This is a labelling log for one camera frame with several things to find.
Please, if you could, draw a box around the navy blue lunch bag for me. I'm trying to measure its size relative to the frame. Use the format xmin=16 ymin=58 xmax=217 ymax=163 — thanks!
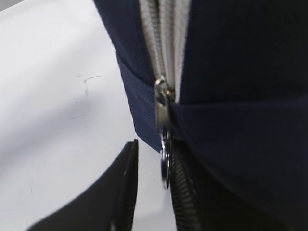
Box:
xmin=92 ymin=0 xmax=308 ymax=231

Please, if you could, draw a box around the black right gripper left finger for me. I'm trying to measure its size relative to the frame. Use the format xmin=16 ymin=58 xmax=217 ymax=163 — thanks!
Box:
xmin=29 ymin=140 xmax=139 ymax=231

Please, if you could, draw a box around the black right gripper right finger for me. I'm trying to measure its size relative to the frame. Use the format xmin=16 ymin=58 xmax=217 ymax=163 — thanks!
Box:
xmin=169 ymin=140 xmax=308 ymax=231

